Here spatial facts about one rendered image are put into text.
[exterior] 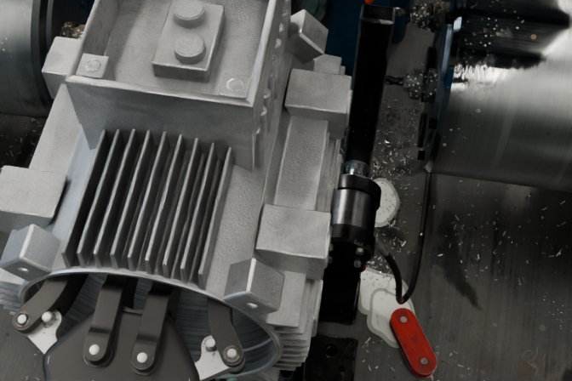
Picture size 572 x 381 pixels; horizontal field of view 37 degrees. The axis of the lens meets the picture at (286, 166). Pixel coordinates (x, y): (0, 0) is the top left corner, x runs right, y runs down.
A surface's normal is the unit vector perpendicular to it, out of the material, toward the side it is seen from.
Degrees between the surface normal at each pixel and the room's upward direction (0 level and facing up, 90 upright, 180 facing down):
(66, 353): 7
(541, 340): 0
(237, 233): 36
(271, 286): 46
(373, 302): 4
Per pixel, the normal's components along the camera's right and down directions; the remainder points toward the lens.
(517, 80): -0.11, 0.19
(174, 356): -0.01, -0.43
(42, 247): 0.71, -0.28
